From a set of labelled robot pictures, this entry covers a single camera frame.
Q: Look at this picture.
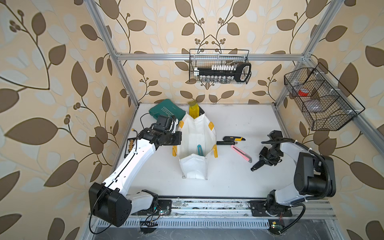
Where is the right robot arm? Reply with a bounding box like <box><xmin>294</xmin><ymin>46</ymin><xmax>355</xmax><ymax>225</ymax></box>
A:
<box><xmin>251</xmin><ymin>130</ymin><xmax>336</xmax><ymax>216</ymax></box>

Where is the wire basket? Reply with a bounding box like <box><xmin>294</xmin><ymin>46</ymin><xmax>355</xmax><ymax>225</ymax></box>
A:
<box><xmin>189</xmin><ymin>49</ymin><xmax>252</xmax><ymax>85</ymax></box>
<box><xmin>284</xmin><ymin>63</ymin><xmax>366</xmax><ymax>131</ymax></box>

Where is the black drill bit holder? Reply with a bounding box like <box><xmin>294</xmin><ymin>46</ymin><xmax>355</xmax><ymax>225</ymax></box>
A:
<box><xmin>126</xmin><ymin>138</ymin><xmax>136</xmax><ymax>154</ymax></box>

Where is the aluminium frame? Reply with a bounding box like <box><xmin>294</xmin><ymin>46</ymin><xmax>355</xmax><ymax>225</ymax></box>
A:
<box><xmin>80</xmin><ymin>0</ymin><xmax>384</xmax><ymax>240</ymax></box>

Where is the white pouch with yellow handles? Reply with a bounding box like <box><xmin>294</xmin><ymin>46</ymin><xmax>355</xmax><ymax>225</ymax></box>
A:
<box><xmin>173</xmin><ymin>114</ymin><xmax>218</xmax><ymax>180</ymax></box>

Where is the red item in basket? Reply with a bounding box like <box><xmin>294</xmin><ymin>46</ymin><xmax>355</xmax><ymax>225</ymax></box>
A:
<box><xmin>298</xmin><ymin>89</ymin><xmax>310</xmax><ymax>97</ymax></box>

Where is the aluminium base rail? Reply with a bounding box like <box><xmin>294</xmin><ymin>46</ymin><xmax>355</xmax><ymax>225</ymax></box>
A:
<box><xmin>95</xmin><ymin>197</ymin><xmax>337</xmax><ymax>229</ymax></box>

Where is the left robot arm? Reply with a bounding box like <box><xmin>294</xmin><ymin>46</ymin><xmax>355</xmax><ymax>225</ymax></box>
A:
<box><xmin>89</xmin><ymin>116</ymin><xmax>182</xmax><ymax>227</ymax></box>

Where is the centre wire basket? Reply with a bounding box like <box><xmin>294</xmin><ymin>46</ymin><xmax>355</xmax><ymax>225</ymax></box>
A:
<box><xmin>189</xmin><ymin>49</ymin><xmax>252</xmax><ymax>85</ymax></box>

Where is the yellow grey work glove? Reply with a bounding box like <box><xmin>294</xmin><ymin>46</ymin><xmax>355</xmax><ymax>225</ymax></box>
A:
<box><xmin>188</xmin><ymin>100</ymin><xmax>205</xmax><ymax>119</ymax></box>

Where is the green plastic tool case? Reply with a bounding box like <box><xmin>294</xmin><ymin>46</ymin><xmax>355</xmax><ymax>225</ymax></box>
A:
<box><xmin>149</xmin><ymin>99</ymin><xmax>186</xmax><ymax>120</ymax></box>

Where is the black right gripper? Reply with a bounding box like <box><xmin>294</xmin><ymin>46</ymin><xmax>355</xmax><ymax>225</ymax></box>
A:
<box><xmin>258</xmin><ymin>146</ymin><xmax>282</xmax><ymax>166</ymax></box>

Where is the right wire basket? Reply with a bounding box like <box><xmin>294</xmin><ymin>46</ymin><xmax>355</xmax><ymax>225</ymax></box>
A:
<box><xmin>284</xmin><ymin>63</ymin><xmax>366</xmax><ymax>131</ymax></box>

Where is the black socket set holder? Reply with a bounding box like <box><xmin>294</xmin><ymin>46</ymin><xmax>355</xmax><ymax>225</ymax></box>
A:
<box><xmin>192</xmin><ymin>62</ymin><xmax>252</xmax><ymax>84</ymax></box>

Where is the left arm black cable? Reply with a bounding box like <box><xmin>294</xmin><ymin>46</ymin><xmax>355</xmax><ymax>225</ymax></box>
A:
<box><xmin>88</xmin><ymin>111</ymin><xmax>160</xmax><ymax>235</ymax></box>

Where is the pink utility knife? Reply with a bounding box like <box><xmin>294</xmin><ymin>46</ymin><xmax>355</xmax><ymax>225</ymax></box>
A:
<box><xmin>231</xmin><ymin>145</ymin><xmax>252</xmax><ymax>163</ymax></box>

